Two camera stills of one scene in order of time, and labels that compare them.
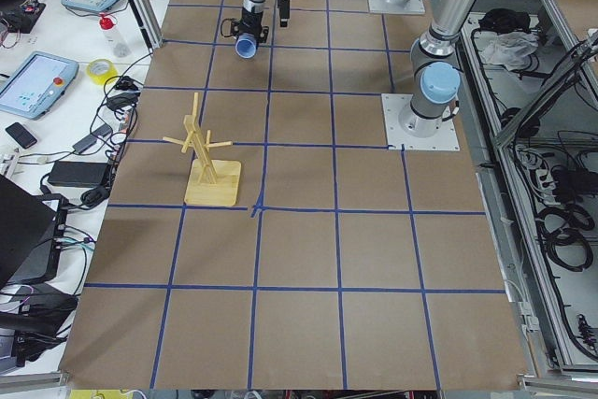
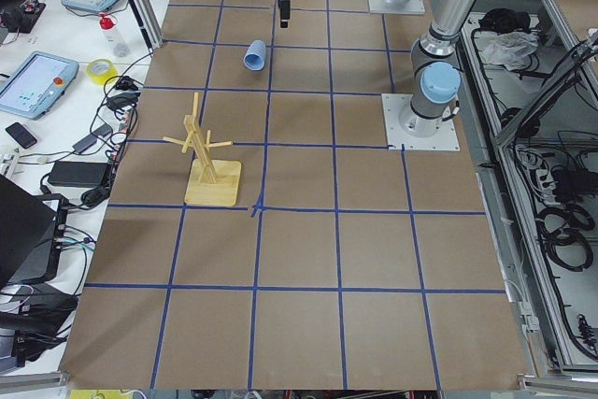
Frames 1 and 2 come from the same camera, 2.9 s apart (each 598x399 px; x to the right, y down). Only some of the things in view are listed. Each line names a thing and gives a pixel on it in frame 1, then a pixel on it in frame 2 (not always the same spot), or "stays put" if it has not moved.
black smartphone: (21, 135) stays put
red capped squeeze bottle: (118, 42) stays put
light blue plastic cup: (246, 45) → (255, 56)
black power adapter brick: (78, 173) stays put
